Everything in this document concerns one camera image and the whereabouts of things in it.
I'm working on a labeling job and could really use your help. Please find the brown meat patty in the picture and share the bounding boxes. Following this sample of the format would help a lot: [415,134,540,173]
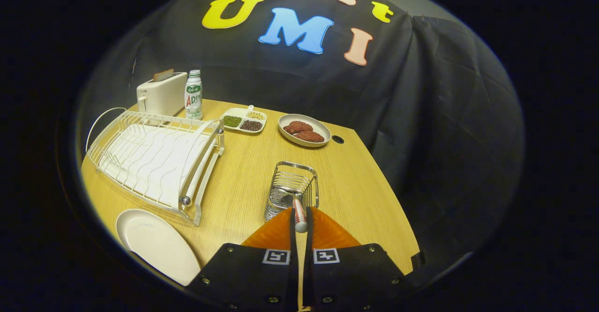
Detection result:
[283,121,314,134]
[293,130,325,143]

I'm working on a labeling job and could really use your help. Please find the grey plate with raised rim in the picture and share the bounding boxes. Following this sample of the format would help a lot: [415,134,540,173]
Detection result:
[278,114,332,148]

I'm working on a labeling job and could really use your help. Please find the white wire dish rack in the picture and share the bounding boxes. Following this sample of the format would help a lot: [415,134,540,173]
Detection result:
[85,108,225,227]

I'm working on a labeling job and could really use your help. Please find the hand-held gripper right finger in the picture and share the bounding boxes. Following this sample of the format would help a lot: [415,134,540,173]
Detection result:
[303,207,424,310]

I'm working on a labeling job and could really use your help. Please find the cream round plate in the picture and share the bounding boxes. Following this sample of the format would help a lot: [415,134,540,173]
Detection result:
[116,209,202,287]

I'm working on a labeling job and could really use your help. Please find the metal wire basket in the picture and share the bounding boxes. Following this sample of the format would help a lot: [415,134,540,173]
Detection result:
[264,161,320,222]

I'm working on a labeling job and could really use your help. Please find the white toaster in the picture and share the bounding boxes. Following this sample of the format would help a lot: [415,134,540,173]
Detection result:
[136,72,188,117]

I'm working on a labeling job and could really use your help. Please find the spoon with red striped handle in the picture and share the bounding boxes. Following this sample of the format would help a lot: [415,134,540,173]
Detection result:
[281,189,308,233]

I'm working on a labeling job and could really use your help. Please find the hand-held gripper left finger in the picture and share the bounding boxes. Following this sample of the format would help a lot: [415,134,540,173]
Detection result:
[187,207,300,310]

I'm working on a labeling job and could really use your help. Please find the black backdrop cloth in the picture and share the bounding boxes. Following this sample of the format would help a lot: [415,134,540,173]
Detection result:
[77,0,525,275]

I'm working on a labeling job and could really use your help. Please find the white drink bottle green label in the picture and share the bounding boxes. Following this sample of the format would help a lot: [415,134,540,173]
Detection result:
[184,70,203,120]

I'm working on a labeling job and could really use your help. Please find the white divided dish with beans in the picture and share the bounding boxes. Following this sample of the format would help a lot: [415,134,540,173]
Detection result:
[220,105,268,135]

